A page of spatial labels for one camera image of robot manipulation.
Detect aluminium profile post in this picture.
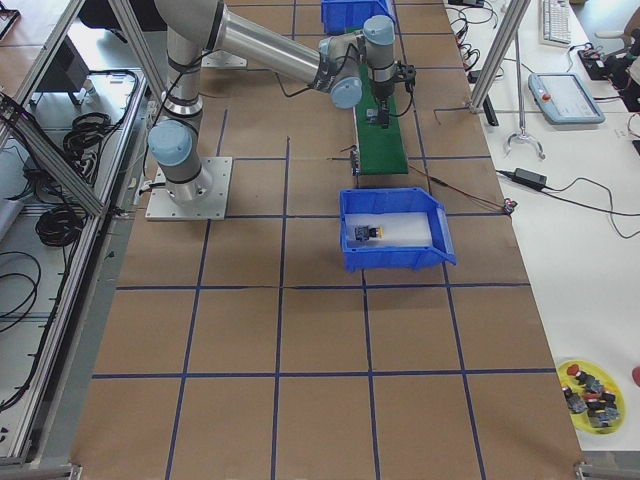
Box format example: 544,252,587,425
469,0,530,113

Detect white keyboard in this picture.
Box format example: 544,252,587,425
539,0,572,47

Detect red black conveyor wires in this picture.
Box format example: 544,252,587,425
407,165,516,217

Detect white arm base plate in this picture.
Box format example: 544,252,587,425
145,157,233,221
201,50,248,70

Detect blue left storage bin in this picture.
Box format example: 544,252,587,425
321,0,396,35

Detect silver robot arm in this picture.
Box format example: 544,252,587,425
147,1,416,204

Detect red mushroom push button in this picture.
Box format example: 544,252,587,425
365,108,379,126

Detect blue right storage bin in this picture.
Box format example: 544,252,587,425
339,187,457,271

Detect black power adapter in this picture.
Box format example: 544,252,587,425
512,168,547,191

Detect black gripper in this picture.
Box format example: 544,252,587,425
369,61,416,129

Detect teach pendant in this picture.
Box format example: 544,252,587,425
527,73,605,125

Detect green conveyor belt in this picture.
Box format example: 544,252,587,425
342,27,410,178

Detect silver claw tool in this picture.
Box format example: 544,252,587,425
505,61,546,160

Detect yellow mushroom push button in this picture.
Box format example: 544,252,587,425
354,226,383,243

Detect yellow plate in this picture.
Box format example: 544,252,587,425
556,359,626,435

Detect blue storage bin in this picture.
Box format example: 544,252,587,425
339,187,457,271
321,0,396,35

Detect white foam pad right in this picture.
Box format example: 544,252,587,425
344,212,433,248

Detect aluminium frame rail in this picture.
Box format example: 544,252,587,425
1,93,106,217

